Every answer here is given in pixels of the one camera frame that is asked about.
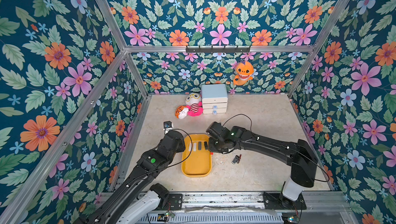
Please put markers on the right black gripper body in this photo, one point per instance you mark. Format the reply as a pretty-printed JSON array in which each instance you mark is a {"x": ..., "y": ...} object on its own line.
[{"x": 213, "y": 145}]

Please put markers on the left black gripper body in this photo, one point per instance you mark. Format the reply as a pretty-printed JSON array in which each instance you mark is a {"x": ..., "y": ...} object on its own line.
[{"x": 180, "y": 146}]

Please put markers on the yellow plastic storage tray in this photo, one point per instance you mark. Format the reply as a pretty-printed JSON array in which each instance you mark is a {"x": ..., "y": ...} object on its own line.
[{"x": 196, "y": 163}]

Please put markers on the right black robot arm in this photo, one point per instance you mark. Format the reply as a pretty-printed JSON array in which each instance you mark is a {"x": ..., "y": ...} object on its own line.
[{"x": 299, "y": 156}]

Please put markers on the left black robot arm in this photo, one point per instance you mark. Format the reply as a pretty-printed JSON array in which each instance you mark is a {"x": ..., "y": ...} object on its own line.
[{"x": 149, "y": 166}]

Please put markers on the black silver swivel usb drive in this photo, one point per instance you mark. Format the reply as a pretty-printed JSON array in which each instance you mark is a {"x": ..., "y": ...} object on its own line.
[{"x": 236, "y": 160}]

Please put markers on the light blue drawer box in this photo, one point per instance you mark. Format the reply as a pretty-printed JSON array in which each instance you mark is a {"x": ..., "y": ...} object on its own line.
[{"x": 214, "y": 99}]

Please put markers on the orange tiger plush toy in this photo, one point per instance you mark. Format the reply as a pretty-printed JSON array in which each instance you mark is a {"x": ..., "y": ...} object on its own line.
[{"x": 181, "y": 112}]

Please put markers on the pink owl plush toy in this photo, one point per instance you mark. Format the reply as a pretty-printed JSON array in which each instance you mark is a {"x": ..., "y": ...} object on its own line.
[{"x": 194, "y": 104}]

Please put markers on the orange shark plush toy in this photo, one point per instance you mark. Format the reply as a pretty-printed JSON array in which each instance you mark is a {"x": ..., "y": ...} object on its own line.
[{"x": 244, "y": 73}]

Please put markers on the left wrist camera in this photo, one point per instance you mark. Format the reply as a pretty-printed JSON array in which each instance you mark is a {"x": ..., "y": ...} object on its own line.
[{"x": 168, "y": 125}]

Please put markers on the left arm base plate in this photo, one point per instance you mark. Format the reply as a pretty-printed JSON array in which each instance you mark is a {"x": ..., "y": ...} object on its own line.
[{"x": 172, "y": 203}]

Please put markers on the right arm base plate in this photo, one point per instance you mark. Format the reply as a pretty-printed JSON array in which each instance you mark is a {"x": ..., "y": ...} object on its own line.
[{"x": 276, "y": 201}]

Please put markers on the black wall hook rail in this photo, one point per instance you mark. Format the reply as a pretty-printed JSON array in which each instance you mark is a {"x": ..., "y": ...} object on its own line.
[{"x": 217, "y": 49}]

